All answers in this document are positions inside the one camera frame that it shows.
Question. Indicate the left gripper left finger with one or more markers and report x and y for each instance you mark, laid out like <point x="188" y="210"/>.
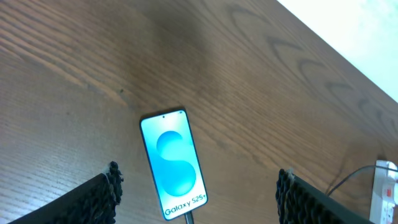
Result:
<point x="94" y="201"/>

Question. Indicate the white power strip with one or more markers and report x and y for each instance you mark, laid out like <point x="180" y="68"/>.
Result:
<point x="384" y="194"/>

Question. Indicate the blue Galaxy smartphone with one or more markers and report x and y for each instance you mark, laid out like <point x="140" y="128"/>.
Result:
<point x="174" y="163"/>

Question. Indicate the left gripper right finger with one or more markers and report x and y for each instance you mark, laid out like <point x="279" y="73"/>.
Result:
<point x="300" y="203"/>

